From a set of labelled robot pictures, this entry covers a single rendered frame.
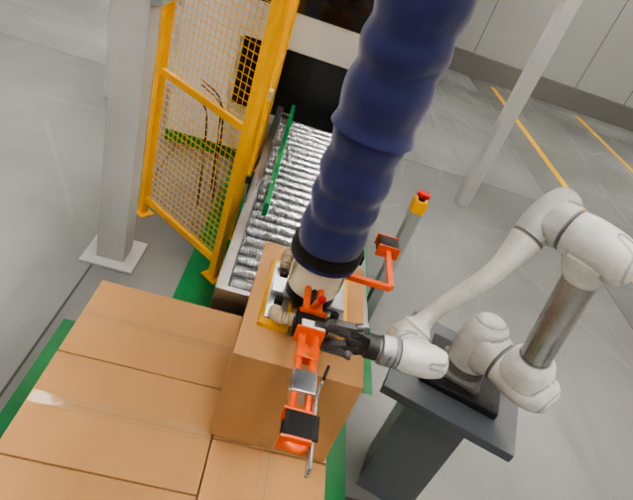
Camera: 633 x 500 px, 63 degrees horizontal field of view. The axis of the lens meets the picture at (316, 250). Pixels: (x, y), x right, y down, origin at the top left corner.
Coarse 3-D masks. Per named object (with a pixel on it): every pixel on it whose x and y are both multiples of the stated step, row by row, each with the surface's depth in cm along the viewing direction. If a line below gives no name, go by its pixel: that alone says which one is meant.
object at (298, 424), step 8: (288, 408) 119; (296, 408) 120; (280, 416) 122; (288, 416) 118; (296, 416) 118; (304, 416) 119; (312, 416) 120; (288, 424) 116; (296, 424) 116; (304, 424) 117; (312, 424) 118; (280, 432) 119; (288, 432) 114; (296, 432) 115; (304, 432) 115; (312, 432) 116; (280, 440) 114; (288, 440) 114; (296, 440) 114; (304, 440) 114
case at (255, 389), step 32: (256, 288) 173; (352, 288) 190; (256, 320) 161; (352, 320) 175; (256, 352) 150; (288, 352) 154; (320, 352) 158; (224, 384) 156; (256, 384) 155; (288, 384) 153; (352, 384) 152; (224, 416) 164; (256, 416) 163; (320, 416) 160; (320, 448) 170
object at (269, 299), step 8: (272, 264) 184; (280, 264) 184; (272, 272) 180; (280, 272) 180; (288, 272) 178; (272, 280) 176; (264, 296) 169; (272, 296) 169; (280, 296) 166; (264, 304) 166; (272, 304) 166; (280, 304) 165; (288, 304) 168; (264, 312) 162; (264, 320) 159; (272, 320) 160; (272, 328) 160; (280, 328) 159; (288, 328) 160
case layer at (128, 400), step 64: (128, 320) 199; (192, 320) 209; (64, 384) 170; (128, 384) 177; (192, 384) 185; (0, 448) 148; (64, 448) 153; (128, 448) 159; (192, 448) 165; (256, 448) 173
